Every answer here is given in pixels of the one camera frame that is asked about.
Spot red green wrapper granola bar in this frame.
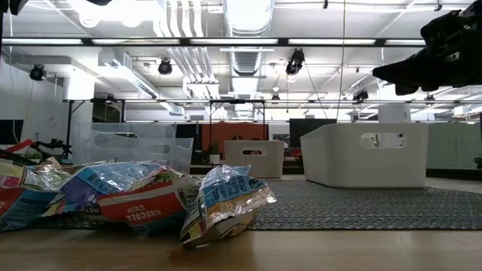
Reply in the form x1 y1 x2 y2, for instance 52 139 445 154
96 167 200 231

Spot dark wall screen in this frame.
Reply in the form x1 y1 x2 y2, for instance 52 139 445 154
0 119 25 146

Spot black monitor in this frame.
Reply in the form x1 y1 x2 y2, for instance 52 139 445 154
288 118 338 148

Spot white box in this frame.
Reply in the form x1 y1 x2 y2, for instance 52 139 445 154
378 103 412 124

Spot small plant white pot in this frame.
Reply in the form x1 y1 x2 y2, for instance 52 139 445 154
208 141 223 166

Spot silver red wrapper granola bar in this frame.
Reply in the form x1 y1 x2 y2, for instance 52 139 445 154
0 156 72 233

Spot white ceiling pipes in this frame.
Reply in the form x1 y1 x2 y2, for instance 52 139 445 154
165 0 223 101

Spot silver ceiling air duct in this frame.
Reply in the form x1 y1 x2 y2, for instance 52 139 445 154
221 0 276 76

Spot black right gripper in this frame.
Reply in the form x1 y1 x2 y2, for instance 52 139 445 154
372 0 482 96

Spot pale partition panel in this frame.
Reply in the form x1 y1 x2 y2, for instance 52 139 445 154
428 122 482 170

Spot black background rig frame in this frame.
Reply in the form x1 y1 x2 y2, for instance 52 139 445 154
63 97 482 155

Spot white plastic bin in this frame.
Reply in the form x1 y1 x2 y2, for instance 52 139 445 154
300 123 429 189

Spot clear plastic bin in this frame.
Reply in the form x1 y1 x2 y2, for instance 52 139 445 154
71 122 195 175

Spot orange partition panel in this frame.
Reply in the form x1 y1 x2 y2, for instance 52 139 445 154
201 122 269 152

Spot blue wrapper granola bar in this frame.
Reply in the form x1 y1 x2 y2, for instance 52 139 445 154
43 160 166 218
179 164 278 248

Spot grey plastic bin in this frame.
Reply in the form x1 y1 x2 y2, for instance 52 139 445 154
224 139 285 179

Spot thin black hanging cable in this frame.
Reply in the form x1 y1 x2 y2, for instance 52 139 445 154
336 0 346 121

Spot dark woven table mat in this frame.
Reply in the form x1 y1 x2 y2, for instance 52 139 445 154
33 180 482 231

